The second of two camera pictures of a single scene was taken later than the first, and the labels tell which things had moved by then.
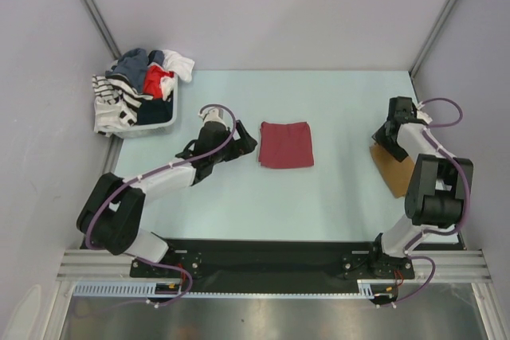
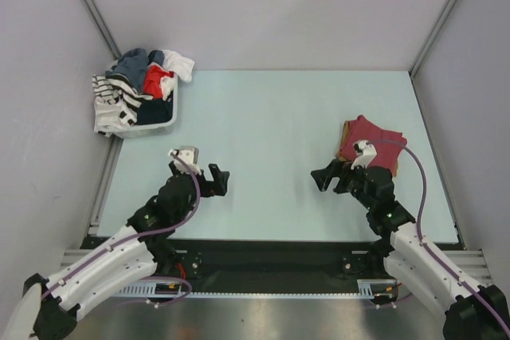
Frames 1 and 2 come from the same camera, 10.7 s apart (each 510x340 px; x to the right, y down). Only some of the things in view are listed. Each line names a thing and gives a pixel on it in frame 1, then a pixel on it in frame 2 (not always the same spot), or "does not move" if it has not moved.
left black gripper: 243,146 → 219,185
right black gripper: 381,138 → 335,169
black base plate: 278,265 does not move
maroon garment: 285,145 → 388,144
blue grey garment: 133,63 does not move
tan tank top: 396,175 → 339,156
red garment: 152,80 does not move
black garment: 154,111 does not move
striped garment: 115,104 does not move
